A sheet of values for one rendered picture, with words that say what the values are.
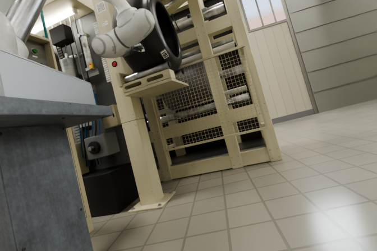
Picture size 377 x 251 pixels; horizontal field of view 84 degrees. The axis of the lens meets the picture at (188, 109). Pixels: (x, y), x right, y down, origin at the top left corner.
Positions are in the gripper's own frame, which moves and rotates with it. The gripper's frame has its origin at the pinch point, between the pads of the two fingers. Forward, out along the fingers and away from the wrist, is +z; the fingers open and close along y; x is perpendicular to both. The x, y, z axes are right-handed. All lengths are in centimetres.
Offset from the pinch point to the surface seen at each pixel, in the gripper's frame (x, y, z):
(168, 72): 18.3, -10.1, 5.0
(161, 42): -0.7, -11.6, 7.9
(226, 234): 92, -30, -48
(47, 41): -25, 60, -2
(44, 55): -17, 63, -5
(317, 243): 89, -62, -58
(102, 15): -37, 33, 29
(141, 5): -24.8, -7.1, 6.6
